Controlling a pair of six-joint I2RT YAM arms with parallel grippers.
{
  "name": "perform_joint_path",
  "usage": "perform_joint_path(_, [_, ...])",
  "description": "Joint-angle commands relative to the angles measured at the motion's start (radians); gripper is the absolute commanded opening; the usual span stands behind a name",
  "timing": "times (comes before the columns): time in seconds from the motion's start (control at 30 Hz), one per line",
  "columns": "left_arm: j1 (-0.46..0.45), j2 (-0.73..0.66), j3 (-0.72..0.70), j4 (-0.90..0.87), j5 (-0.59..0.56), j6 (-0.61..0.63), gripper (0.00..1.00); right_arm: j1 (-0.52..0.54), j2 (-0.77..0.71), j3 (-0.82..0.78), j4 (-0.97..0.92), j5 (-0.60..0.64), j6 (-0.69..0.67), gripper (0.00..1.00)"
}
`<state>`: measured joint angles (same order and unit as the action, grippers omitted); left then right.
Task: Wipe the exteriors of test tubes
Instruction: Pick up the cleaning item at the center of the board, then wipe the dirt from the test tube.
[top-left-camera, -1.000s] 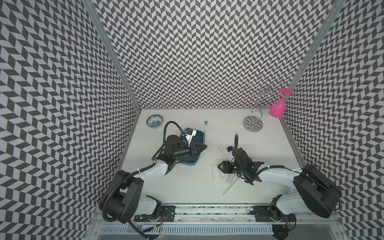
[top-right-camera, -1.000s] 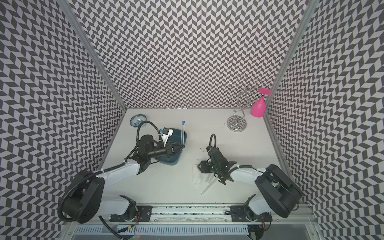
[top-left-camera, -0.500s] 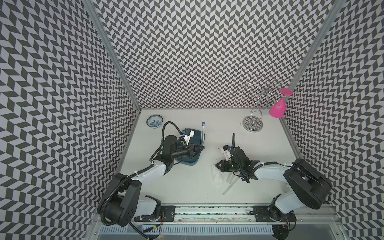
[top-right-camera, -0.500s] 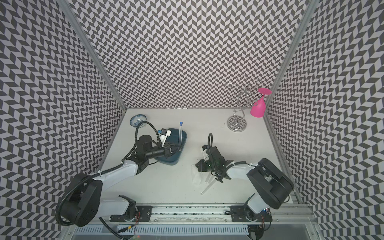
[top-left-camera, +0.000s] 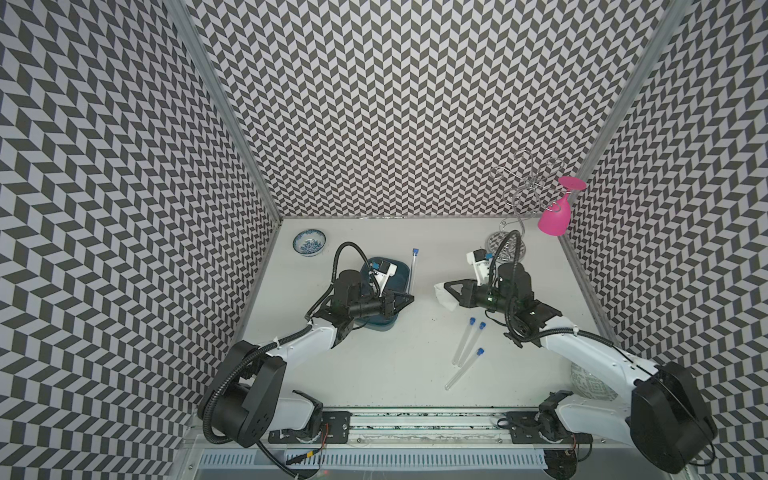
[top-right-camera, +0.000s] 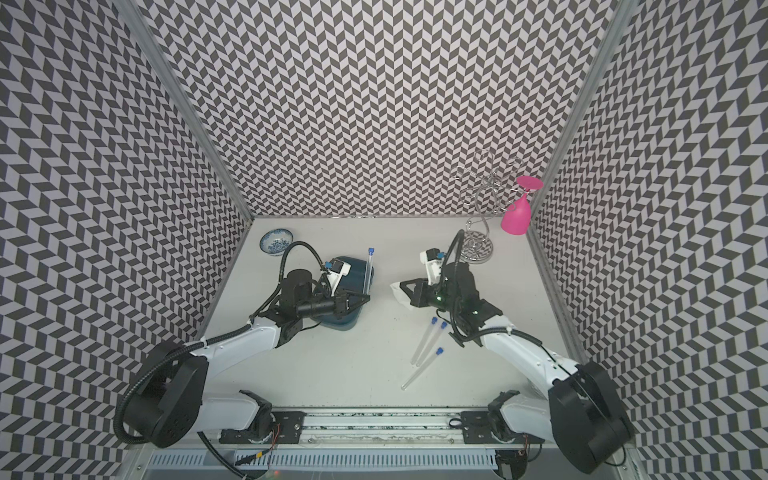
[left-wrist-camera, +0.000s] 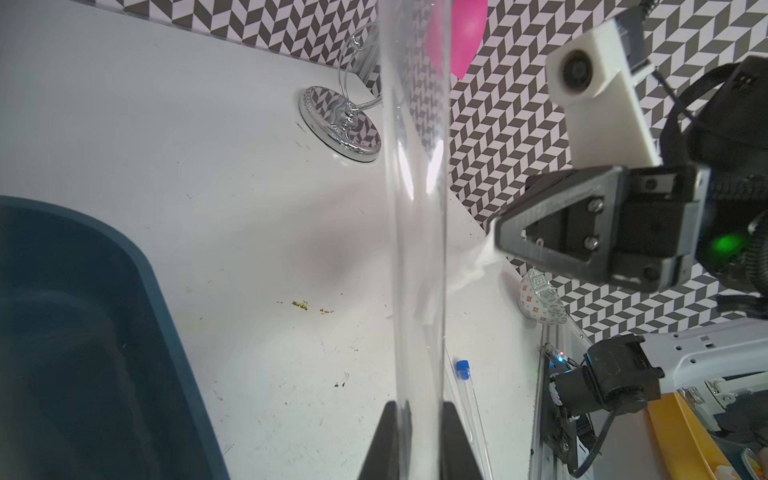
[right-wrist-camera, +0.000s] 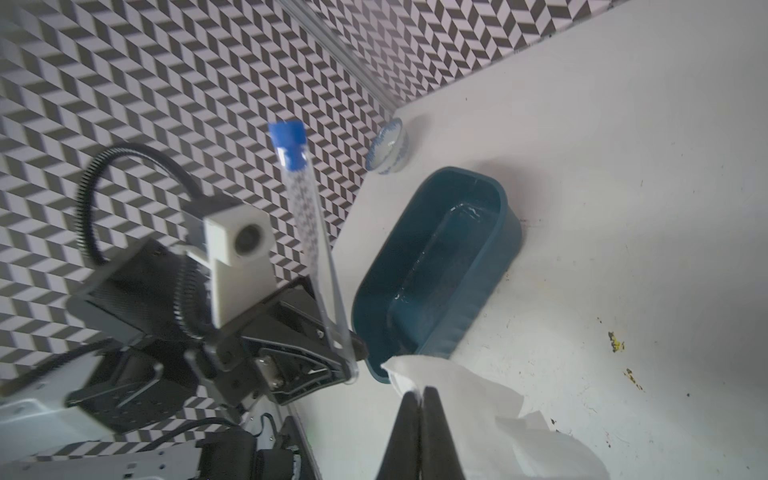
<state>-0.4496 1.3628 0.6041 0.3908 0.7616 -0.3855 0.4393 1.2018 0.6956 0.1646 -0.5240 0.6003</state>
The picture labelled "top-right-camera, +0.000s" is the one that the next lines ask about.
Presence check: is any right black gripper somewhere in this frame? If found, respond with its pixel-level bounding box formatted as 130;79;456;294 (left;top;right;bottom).
400;277;460;313

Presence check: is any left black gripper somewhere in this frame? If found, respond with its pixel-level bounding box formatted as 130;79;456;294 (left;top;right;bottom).
299;286;370;321

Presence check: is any test tube blue cap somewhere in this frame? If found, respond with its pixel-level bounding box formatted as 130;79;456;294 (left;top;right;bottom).
401;347;444;391
363;247;375;295
410;316;438;366
416;321;449;367

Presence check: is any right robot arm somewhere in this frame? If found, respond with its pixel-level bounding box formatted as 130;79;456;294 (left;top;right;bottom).
391;262;635;474

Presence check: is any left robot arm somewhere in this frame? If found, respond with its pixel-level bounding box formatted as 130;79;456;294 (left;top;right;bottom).
113;269;370;448

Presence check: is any teal plastic tray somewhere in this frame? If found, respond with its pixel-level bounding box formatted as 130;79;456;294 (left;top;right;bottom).
316;256;367;331

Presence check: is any blue white ceramic bowl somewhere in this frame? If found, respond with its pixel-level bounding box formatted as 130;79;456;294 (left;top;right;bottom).
259;228;294;257

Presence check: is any pink plastic wine glass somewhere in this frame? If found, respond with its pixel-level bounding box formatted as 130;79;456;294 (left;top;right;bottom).
501;175;544;236

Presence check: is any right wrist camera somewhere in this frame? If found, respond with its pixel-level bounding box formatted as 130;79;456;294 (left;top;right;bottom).
419;248;445;286

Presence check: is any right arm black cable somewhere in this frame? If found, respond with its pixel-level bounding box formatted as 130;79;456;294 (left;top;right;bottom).
446;229;467;337

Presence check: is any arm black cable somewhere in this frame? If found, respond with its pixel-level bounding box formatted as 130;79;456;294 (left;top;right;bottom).
249;241;328;325
446;229;467;337

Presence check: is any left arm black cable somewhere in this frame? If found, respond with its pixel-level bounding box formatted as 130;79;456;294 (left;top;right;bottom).
249;241;328;325

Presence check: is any chrome wire glass rack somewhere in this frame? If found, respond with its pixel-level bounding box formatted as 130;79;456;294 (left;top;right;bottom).
454;150;518;265

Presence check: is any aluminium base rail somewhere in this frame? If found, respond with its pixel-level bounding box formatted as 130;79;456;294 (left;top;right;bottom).
117;408;643;479

